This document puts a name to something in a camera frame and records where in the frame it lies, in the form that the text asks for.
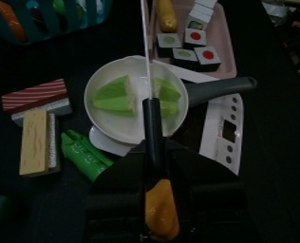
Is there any green toy pea pod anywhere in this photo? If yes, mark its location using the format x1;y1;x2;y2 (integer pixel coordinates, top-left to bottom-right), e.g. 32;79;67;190
60;129;115;183

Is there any white sushi block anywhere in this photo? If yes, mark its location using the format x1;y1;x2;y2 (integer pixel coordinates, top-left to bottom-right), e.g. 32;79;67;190
193;0;219;9
189;3;215;23

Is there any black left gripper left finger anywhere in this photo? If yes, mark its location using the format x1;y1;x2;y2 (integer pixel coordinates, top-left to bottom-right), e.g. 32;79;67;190
82;140;147;243

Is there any orange toy carrot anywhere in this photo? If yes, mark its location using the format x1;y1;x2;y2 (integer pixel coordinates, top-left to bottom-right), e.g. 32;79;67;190
0;0;30;44

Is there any sushi roll green centre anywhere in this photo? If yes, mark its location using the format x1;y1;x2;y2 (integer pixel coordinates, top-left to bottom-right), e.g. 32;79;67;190
168;47;201;71
155;32;185;59
186;16;209;31

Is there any teal plastic basket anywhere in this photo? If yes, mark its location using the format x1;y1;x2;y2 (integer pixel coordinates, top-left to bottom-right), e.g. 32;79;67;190
0;0;114;46

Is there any wooden toy block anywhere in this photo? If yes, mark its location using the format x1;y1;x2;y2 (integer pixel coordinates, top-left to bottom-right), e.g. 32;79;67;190
17;109;63;178

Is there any red striped nigiri sushi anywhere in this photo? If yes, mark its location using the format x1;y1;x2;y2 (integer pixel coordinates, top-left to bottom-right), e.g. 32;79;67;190
0;78;74;128

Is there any yellow toy corn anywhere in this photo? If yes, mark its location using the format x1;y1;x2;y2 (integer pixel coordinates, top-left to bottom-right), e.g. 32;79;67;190
155;0;179;34

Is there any toy cleaver black orange handle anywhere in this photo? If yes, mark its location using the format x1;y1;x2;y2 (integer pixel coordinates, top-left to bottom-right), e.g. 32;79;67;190
138;0;182;243

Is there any pink plastic tray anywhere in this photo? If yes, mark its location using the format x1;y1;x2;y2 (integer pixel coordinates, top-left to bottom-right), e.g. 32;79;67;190
148;0;238;81

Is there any green toy vegetable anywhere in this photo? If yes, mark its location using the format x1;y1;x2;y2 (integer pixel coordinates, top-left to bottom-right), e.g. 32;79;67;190
51;0;67;17

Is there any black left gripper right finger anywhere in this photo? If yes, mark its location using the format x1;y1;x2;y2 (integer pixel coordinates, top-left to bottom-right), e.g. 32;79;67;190
163;140;261;243

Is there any white pan grey handle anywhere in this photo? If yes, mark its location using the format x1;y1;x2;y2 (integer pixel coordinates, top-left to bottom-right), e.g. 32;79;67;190
83;55;259;146

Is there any sushi roll red centre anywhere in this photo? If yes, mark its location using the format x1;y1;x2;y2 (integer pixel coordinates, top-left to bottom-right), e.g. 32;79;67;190
193;46;222;73
183;28;209;50

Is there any white toy induction cooktop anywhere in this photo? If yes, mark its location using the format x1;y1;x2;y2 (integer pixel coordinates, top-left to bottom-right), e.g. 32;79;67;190
87;54;245;177

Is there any large green lime wedge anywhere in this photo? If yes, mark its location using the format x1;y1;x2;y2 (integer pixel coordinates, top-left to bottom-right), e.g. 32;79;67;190
90;74;138;117

